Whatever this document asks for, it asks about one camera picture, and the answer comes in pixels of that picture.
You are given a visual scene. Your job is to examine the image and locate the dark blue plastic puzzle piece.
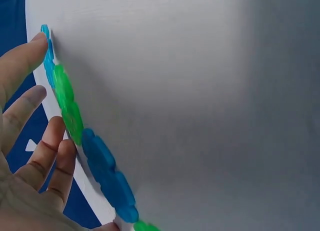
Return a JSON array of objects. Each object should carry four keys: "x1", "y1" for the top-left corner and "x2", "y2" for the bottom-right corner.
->
[{"x1": 81, "y1": 127, "x2": 140, "y2": 223}]

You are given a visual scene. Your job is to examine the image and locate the person's left hand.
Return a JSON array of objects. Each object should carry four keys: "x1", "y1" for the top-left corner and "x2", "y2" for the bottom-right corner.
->
[{"x1": 0, "y1": 32, "x2": 121, "y2": 231}]

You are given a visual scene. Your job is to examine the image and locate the green plastic puzzle piece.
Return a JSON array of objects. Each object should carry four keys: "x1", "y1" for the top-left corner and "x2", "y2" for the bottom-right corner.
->
[
  {"x1": 52, "y1": 63, "x2": 85, "y2": 146},
  {"x1": 133, "y1": 220, "x2": 161, "y2": 231}
]

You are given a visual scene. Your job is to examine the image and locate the light blue plastic puzzle piece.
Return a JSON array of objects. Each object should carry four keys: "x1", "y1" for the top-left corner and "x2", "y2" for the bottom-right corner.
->
[{"x1": 40, "y1": 23, "x2": 60, "y2": 90}]

